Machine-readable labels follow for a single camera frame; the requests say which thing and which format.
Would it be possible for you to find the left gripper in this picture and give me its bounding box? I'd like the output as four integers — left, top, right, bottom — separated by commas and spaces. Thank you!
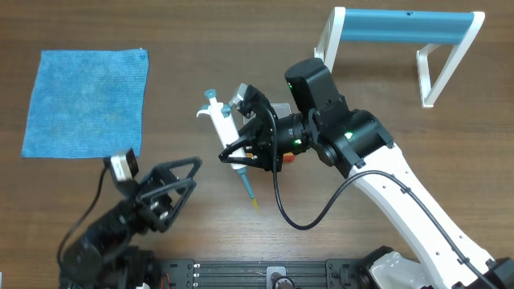
119, 156, 203, 234

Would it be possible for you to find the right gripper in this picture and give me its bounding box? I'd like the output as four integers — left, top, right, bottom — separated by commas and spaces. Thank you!
218, 112, 284, 173

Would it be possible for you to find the white pipette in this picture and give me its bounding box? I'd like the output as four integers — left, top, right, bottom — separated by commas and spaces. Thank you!
195, 88, 261, 214

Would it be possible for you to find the red and yellow tip box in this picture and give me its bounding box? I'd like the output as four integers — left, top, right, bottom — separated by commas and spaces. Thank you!
243, 102, 296, 165

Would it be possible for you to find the blue cloth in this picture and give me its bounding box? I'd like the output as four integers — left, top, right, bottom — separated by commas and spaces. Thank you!
20, 47, 150, 160

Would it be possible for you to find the white and blue stand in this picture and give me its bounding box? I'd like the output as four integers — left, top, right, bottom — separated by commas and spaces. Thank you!
313, 6, 486, 109

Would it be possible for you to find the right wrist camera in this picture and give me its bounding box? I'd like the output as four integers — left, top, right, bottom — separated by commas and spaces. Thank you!
228, 83, 249, 109

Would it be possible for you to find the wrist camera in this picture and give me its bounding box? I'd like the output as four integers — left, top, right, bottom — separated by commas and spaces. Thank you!
108, 149, 141, 182
228, 83, 249, 109

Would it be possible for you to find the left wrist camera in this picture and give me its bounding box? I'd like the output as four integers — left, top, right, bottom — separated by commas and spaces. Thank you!
108, 149, 141, 182

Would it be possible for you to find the mounting rail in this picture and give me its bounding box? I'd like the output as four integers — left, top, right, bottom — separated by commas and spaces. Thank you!
154, 258, 370, 289

